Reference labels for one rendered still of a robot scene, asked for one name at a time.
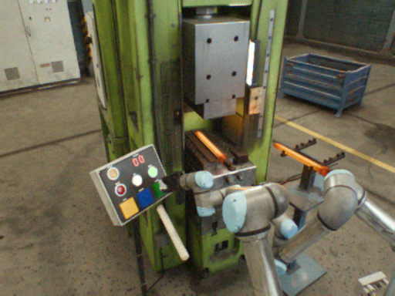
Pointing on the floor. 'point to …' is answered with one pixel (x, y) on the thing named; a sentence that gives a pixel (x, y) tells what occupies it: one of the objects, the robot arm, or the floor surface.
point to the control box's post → (139, 253)
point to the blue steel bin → (325, 80)
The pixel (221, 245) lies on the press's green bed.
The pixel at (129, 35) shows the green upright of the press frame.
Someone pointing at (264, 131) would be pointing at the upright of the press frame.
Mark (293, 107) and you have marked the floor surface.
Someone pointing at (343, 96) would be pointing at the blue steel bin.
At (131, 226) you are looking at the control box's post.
